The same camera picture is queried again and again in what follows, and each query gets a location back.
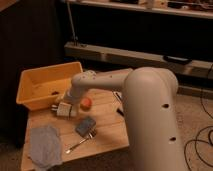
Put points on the green and cream gripper body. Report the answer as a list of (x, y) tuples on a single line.
[(62, 98)]

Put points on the white cup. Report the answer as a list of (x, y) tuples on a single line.
[(64, 110)]

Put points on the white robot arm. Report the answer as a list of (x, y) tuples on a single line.
[(148, 104)]

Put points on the dark object in tray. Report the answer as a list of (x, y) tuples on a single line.
[(55, 93)]

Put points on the yellow plastic tray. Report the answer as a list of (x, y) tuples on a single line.
[(36, 85)]

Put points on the small orange cup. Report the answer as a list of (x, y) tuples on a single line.
[(86, 104)]

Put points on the blue sponge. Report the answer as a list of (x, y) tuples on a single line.
[(85, 126)]

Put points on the wooden table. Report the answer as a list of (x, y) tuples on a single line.
[(110, 126)]

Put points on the grey cloth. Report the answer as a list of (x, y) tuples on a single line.
[(45, 148)]

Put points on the wooden scrub brush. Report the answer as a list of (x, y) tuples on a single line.
[(119, 111)]

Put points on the metal pole stand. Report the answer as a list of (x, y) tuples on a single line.
[(74, 37)]

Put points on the upper wooden shelf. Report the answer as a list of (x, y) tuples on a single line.
[(147, 7)]

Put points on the long metal shelf rail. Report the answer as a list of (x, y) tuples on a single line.
[(135, 59)]

